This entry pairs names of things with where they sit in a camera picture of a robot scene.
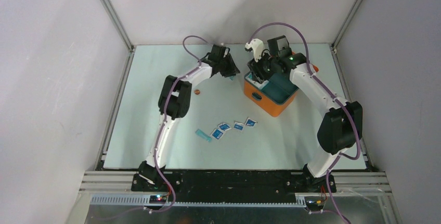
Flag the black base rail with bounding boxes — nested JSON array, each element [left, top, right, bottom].
[[131, 162, 336, 204]]

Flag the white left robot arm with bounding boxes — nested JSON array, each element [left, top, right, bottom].
[[138, 45, 240, 191]]

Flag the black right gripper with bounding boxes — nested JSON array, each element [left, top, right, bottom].
[[247, 49, 278, 84]]

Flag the teal white label packet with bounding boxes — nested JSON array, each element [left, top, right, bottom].
[[252, 80, 269, 90]]

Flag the orange plastic medicine box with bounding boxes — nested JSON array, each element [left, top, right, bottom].
[[244, 71, 299, 117]]

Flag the dark teal divider tray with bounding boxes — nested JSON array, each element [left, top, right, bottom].
[[244, 72, 299, 105]]

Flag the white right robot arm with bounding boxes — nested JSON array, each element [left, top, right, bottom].
[[244, 35, 362, 192]]

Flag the blue white wipe sachet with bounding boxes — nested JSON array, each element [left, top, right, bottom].
[[233, 122, 244, 131], [210, 128, 225, 140], [218, 122, 231, 132], [245, 117, 257, 127]]

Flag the teal strip packet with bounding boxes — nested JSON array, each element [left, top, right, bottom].
[[195, 129, 212, 142]]

